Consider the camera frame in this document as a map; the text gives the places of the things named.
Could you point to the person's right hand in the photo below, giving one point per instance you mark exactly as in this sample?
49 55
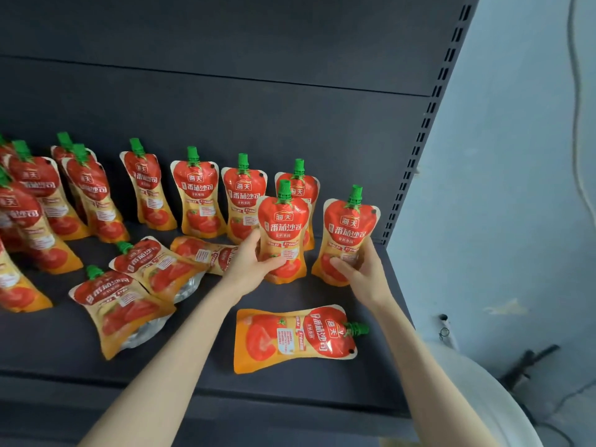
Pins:
370 281

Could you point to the person's left hand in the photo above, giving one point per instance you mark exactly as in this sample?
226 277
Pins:
242 274

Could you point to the person's right thumb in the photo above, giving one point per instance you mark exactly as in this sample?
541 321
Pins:
343 267

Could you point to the person's left thumb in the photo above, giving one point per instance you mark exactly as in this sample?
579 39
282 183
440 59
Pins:
274 265

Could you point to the red ketchup spout pouch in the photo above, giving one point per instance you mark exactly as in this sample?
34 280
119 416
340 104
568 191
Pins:
349 228
284 228

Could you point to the person's left forearm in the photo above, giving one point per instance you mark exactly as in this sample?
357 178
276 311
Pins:
167 367

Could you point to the person's right forearm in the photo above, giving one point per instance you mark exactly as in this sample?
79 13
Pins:
428 377

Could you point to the group of red ketchup pouches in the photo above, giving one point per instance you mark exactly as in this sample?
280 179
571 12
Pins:
198 200

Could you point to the dark grey metal shelf unit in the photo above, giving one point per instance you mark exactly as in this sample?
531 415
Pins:
233 88

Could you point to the slotted grey shelf upright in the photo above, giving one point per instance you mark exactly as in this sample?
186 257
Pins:
433 107

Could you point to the black metal stand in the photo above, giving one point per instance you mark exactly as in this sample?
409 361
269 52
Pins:
526 363

